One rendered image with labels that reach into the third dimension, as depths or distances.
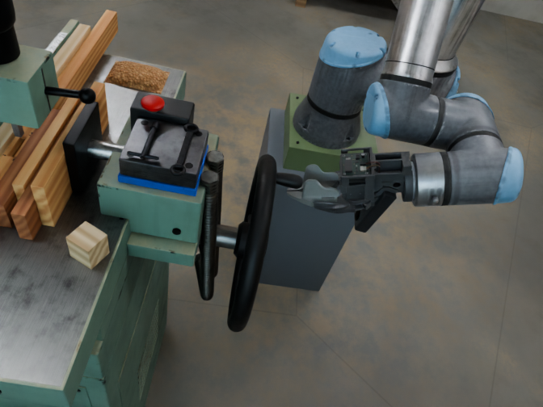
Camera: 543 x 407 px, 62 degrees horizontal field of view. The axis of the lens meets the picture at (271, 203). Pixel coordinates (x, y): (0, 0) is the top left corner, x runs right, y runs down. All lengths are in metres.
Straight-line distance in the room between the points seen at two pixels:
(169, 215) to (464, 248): 1.66
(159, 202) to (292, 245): 0.91
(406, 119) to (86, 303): 0.57
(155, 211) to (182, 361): 0.94
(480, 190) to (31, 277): 0.64
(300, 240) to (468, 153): 0.77
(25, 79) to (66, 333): 0.29
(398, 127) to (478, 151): 0.13
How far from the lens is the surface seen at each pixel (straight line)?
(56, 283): 0.60
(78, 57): 0.86
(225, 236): 0.73
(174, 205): 0.60
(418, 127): 0.83
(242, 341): 1.55
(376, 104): 0.80
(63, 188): 0.65
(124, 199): 0.62
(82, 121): 0.64
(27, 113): 0.62
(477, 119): 0.86
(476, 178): 0.78
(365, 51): 1.12
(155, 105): 0.62
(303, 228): 1.39
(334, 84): 1.15
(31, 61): 0.62
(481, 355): 1.86
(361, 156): 0.77
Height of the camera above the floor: 1.41
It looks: 48 degrees down
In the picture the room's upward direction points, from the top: 16 degrees clockwise
